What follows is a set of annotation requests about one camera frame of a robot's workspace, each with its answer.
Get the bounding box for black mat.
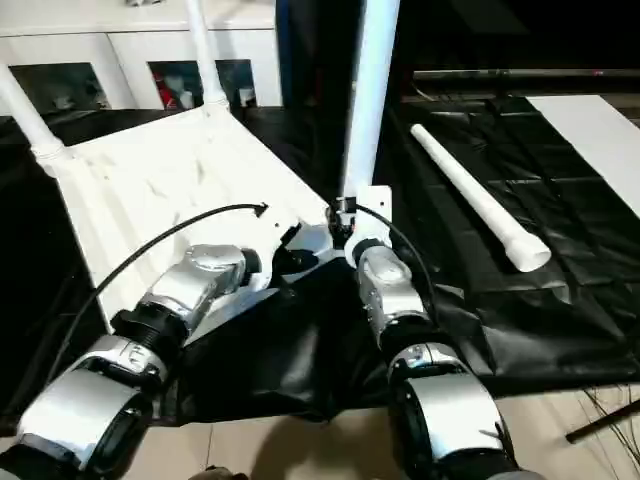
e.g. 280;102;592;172
0;94;640;436

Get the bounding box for thin floor cables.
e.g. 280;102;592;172
584;384;640;480

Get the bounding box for white flat sheet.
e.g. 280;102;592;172
527;94;640;217

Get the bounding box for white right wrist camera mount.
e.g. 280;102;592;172
344;184;395;267

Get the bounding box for black stand leg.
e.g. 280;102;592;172
564;401;640;445

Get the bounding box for white plastic table top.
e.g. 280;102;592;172
29;102;347;337

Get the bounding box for white cabinet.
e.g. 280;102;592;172
0;0;282;112

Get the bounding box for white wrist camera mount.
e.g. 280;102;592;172
344;184;395;267
247;202;305;292

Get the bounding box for white plastic table leg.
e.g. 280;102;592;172
184;0;232;115
0;64;67;177
409;124;552;275
338;0;402;202

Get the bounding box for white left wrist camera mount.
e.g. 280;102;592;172
247;202;305;292

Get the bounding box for red white small bottle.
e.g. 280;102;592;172
154;74;172;109

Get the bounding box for black long bar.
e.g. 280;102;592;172
412;68;640;82

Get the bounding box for black case with gold label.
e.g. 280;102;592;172
277;0;417;121

